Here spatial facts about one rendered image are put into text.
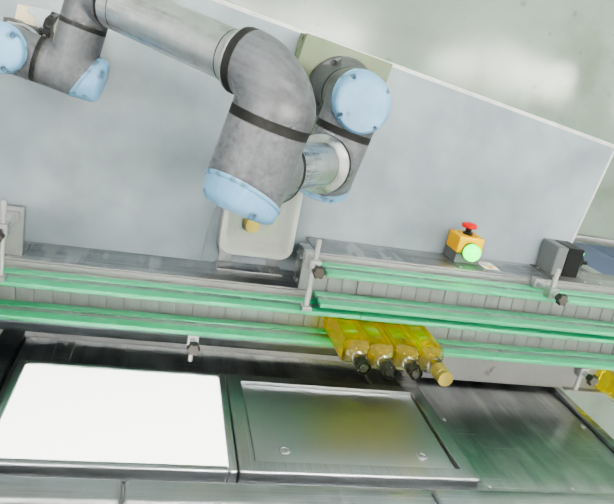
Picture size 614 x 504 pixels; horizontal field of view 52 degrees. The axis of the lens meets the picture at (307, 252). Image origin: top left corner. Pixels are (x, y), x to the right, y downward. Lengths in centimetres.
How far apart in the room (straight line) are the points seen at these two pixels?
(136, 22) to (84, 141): 56
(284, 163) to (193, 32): 23
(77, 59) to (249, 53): 34
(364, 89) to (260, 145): 44
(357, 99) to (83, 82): 49
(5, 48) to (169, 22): 27
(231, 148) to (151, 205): 71
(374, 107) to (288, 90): 42
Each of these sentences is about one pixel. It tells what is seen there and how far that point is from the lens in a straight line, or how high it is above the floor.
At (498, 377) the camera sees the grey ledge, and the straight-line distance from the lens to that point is 180.
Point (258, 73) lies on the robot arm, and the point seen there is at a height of 139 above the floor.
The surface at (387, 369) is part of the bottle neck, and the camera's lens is 134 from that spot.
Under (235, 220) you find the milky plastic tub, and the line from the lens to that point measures 154.
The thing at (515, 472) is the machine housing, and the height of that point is 124.
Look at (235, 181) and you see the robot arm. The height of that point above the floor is 141.
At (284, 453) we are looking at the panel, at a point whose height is 126.
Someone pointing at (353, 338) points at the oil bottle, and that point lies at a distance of 137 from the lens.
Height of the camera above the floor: 224
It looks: 68 degrees down
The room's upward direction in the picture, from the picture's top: 150 degrees clockwise
